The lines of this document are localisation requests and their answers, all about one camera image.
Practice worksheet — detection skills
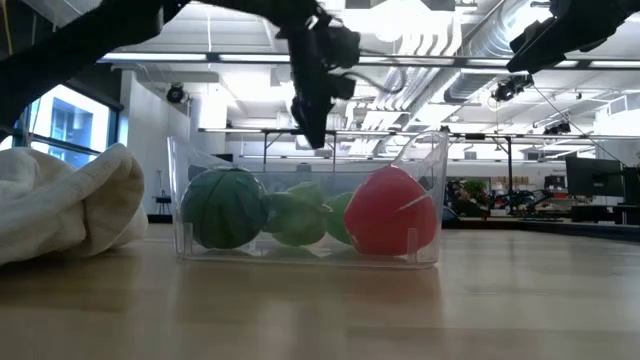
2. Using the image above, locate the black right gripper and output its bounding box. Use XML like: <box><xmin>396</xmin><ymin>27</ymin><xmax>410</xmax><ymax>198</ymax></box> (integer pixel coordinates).
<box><xmin>505</xmin><ymin>0</ymin><xmax>640</xmax><ymax>75</ymax></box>

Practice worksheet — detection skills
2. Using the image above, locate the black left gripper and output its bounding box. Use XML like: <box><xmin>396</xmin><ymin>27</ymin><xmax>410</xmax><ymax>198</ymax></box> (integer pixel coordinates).
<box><xmin>286</xmin><ymin>13</ymin><xmax>357</xmax><ymax>150</ymax></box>

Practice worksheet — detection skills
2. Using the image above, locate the ridged green toy vegetable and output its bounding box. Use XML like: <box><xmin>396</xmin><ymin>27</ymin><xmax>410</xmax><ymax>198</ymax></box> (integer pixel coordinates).
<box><xmin>264</xmin><ymin>182</ymin><xmax>331</xmax><ymax>247</ymax></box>

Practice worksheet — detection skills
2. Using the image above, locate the red toy fruit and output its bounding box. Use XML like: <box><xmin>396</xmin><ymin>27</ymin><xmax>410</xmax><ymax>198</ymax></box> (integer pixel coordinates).
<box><xmin>343</xmin><ymin>164</ymin><xmax>438</xmax><ymax>256</ymax></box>

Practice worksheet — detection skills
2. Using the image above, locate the dark green toy watermelon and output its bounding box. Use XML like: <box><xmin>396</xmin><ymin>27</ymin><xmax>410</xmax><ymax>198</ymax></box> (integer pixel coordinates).
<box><xmin>180</xmin><ymin>167</ymin><xmax>270</xmax><ymax>250</ymax></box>

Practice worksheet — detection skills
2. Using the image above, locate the clear plastic container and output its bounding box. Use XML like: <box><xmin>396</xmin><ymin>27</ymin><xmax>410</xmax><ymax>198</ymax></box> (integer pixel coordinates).
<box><xmin>167</xmin><ymin>130</ymin><xmax>450</xmax><ymax>270</ymax></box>

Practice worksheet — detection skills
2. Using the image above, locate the black ceiling spotlight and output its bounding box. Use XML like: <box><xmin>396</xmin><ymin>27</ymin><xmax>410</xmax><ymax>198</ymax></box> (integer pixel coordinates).
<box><xmin>492</xmin><ymin>73</ymin><xmax>535</xmax><ymax>104</ymax></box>
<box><xmin>165</xmin><ymin>83</ymin><xmax>187</xmax><ymax>105</ymax></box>

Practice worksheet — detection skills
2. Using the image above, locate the black computer monitor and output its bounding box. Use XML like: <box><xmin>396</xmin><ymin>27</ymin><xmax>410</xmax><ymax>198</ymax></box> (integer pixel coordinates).
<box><xmin>565</xmin><ymin>156</ymin><xmax>625</xmax><ymax>199</ymax></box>

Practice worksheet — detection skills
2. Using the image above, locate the long ceiling light bar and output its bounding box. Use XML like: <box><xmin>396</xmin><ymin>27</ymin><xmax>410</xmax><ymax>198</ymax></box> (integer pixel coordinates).
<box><xmin>99</xmin><ymin>49</ymin><xmax>640</xmax><ymax>70</ymax></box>

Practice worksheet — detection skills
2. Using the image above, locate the large glass window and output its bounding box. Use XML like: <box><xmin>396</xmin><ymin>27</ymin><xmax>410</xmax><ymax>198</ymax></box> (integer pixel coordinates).
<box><xmin>0</xmin><ymin>82</ymin><xmax>121</xmax><ymax>171</ymax></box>

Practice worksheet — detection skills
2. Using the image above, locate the white checked cloth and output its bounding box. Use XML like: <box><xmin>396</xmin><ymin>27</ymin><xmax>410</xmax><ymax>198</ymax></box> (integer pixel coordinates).
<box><xmin>0</xmin><ymin>143</ymin><xmax>150</xmax><ymax>269</ymax></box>

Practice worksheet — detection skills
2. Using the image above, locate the silver ventilation duct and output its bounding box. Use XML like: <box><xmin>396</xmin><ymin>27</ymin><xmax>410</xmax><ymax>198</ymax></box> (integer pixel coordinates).
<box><xmin>442</xmin><ymin>0</ymin><xmax>551</xmax><ymax>104</ymax></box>

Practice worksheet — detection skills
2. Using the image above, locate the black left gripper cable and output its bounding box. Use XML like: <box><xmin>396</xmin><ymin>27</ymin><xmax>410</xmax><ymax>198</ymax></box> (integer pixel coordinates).
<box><xmin>344</xmin><ymin>49</ymin><xmax>409</xmax><ymax>96</ymax></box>

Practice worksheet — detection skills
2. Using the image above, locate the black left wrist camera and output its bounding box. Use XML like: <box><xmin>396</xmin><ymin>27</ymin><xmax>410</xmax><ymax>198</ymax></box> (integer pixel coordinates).
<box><xmin>323</xmin><ymin>23</ymin><xmax>362</xmax><ymax>70</ymax></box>

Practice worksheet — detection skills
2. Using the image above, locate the black aluminium table frame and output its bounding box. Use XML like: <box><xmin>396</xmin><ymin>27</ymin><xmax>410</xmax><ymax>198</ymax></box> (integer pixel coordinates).
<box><xmin>442</xmin><ymin>217</ymin><xmax>640</xmax><ymax>242</ymax></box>

